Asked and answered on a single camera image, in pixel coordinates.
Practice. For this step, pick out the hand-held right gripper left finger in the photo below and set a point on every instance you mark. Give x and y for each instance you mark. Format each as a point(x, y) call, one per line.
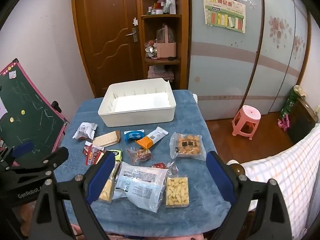
point(100, 177)

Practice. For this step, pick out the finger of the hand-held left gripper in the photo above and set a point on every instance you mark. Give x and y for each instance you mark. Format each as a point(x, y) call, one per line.
point(22, 148)
point(50, 158)

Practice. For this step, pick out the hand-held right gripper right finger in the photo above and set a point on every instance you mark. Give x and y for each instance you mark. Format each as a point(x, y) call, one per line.
point(220, 177)

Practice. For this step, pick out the small red snack packet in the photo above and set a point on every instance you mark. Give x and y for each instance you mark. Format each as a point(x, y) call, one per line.
point(91, 153)

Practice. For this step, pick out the green snack packet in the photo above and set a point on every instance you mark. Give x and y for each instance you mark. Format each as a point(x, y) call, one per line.
point(117, 155)

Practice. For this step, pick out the beige wafer packet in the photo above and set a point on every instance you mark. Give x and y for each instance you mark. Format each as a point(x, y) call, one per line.
point(106, 139)

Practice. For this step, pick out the large white blue packet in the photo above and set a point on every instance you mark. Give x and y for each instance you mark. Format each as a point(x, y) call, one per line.
point(142, 185)

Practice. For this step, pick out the white red crinkled snack packet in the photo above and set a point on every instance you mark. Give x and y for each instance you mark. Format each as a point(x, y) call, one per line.
point(85, 131)

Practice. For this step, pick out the clear bag of round pastries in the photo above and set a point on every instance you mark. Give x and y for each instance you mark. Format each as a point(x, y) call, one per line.
point(187, 145)

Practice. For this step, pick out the clear walnut date packet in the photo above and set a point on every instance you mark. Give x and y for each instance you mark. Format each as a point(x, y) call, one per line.
point(140, 153)

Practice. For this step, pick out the shiny blue snack packet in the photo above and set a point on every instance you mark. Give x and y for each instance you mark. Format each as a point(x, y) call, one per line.
point(133, 135)

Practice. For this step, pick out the orange white snack packet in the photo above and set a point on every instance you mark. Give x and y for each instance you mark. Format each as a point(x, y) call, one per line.
point(147, 141)

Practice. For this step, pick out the clear red date packet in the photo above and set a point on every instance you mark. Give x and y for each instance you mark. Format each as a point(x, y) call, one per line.
point(161, 165)

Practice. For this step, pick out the white plastic storage box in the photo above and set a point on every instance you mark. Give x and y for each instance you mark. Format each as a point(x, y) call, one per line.
point(140, 115)

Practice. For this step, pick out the brown wooden ball knob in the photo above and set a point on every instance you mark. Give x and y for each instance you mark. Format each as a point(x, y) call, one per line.
point(238, 169)

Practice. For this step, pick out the blue plush tablecloth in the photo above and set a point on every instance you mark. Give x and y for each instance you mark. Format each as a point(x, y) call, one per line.
point(195, 180)

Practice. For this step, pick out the black chalkboard knob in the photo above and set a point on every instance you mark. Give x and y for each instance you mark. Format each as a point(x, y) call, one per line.
point(56, 106)

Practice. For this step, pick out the pink plastic stool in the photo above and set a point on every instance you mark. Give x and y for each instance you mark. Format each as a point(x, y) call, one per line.
point(246, 120)

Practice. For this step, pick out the checkered blanket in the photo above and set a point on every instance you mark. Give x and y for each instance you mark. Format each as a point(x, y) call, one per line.
point(287, 167)

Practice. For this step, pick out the pink toy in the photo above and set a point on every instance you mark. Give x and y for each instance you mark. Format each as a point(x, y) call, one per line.
point(283, 123)

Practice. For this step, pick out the white cloth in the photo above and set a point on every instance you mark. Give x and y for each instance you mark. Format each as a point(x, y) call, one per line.
point(195, 97)

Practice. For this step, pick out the green bag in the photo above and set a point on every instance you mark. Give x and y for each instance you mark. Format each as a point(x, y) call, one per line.
point(291, 102)

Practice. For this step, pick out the folded pink towels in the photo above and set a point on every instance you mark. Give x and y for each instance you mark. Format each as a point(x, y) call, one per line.
point(160, 72)

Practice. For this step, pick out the small black object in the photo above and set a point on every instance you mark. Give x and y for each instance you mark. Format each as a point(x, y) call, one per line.
point(171, 58)

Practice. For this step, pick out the pile of foil wrappers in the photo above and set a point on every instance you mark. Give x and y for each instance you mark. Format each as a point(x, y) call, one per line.
point(150, 48)

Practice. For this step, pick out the brown wooden door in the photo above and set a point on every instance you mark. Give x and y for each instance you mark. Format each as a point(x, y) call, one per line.
point(105, 30)

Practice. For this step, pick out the wooden corner shelf unit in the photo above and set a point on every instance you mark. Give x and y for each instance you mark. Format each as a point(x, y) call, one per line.
point(183, 30)

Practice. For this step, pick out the white door hook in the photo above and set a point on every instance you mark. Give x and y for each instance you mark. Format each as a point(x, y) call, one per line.
point(135, 21)

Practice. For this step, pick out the cluster of small jars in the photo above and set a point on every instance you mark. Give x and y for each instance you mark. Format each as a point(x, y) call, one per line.
point(161, 6)

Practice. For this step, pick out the green chalkboard pink frame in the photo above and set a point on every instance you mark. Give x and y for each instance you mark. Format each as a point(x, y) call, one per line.
point(30, 105)

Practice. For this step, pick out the wall poster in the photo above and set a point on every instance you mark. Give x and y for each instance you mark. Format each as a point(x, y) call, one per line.
point(225, 12)

